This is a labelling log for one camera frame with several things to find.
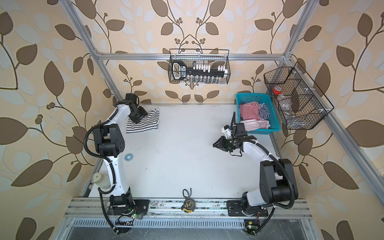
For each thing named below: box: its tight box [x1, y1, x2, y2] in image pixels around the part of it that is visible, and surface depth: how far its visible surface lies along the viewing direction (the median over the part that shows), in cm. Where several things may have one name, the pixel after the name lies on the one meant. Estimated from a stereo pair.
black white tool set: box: [172, 59, 228, 83], surface depth 86 cm
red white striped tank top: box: [239, 101, 263, 121], surface depth 108 cm
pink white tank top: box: [240, 119, 271, 131], surface depth 96 cm
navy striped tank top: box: [259, 103, 270, 121], surface depth 110 cm
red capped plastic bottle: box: [272, 86, 293, 112], surface depth 83 cm
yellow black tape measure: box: [181, 187, 196, 214], surface depth 74 cm
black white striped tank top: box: [126, 107, 160, 134], surface depth 107 cm
